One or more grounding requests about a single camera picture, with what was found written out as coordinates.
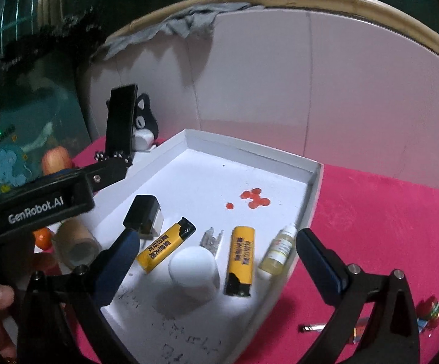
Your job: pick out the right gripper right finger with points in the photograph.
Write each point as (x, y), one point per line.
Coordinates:
(391, 334)

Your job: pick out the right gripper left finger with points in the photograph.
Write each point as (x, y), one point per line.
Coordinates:
(44, 336)

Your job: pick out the red green cylindrical can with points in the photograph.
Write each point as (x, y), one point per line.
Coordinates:
(428, 309)

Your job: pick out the blue binder clip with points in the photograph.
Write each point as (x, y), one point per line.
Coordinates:
(425, 327)

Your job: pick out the beige tape roll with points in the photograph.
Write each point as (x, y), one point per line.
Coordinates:
(75, 245)

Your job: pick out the yellow lighter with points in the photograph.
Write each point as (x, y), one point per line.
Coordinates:
(239, 273)
(165, 245)

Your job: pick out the small eye drop bottle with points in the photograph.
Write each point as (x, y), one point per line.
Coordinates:
(273, 262)

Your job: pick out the black power adapter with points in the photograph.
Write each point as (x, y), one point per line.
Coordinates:
(145, 217)

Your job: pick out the white plastic cup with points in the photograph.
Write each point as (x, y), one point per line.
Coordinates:
(194, 270)

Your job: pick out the cartoon acrylic keychain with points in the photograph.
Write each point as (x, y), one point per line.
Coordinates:
(211, 241)

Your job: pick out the orange tangerine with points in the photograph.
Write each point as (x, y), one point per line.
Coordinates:
(43, 238)

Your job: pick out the red apple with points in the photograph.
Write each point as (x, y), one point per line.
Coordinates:
(55, 160)

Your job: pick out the pink red tablecloth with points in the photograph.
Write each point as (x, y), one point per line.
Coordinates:
(376, 222)

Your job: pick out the cartoon mouse poster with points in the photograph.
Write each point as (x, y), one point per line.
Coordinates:
(32, 122)

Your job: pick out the black smartphone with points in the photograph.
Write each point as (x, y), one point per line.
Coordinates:
(120, 121)

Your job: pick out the black cat phone stand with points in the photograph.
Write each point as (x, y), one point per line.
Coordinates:
(145, 132)

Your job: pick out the white cardboard tray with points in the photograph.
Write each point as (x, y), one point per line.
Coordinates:
(218, 183)

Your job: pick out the grey cloth on rail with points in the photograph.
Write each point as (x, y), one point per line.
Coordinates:
(197, 21)

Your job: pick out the bamboo rail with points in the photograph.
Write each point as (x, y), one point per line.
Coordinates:
(374, 11)

